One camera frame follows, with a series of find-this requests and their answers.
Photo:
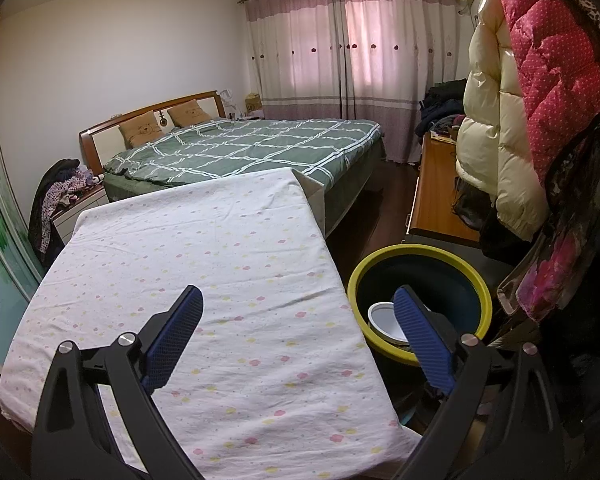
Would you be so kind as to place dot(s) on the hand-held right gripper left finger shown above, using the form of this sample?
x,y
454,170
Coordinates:
x,y
172,345

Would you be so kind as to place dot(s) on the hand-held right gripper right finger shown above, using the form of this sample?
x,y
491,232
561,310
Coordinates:
x,y
425,345

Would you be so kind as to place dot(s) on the paper cup with pink apple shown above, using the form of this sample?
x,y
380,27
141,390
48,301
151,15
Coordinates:
x,y
385,322

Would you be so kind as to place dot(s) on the dark bin with yellow rim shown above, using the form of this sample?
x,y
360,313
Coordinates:
x,y
430,280

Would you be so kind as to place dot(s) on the sliding wardrobe door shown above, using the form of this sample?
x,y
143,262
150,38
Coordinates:
x,y
0,240

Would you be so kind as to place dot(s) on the white dotted tablecloth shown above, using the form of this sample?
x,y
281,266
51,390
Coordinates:
x,y
205,270

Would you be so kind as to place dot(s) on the clothes heap on nightstand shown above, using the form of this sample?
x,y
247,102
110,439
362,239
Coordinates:
x,y
45,200

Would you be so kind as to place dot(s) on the white nightstand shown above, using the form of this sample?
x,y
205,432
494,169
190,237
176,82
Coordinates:
x,y
72,217

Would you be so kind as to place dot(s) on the floral cloth in clear bag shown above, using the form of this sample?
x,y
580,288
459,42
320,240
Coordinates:
x,y
550,270

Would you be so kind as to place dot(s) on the wooden cabinet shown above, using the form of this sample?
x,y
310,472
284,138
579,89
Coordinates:
x,y
437,190

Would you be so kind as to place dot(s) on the wooden bed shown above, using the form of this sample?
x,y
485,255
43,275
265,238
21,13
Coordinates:
x,y
100,147

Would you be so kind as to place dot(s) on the green plaid blanket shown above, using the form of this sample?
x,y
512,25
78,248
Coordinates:
x,y
260,147

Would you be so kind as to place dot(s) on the brown bear pillow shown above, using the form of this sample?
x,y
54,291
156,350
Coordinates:
x,y
140,130
190,113

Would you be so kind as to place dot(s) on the cream puffer jacket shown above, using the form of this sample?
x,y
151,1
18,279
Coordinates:
x,y
495,135

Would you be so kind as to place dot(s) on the pile of dark clothes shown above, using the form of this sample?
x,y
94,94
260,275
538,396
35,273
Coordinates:
x,y
440,102

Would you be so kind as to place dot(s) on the yellow tissue box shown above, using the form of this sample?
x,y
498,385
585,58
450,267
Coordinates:
x,y
253,102

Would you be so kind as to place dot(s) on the red dotted quilted jacket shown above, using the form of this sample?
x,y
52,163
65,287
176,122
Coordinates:
x,y
555,60

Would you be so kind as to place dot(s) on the pink and white curtain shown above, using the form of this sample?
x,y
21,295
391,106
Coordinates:
x,y
355,35

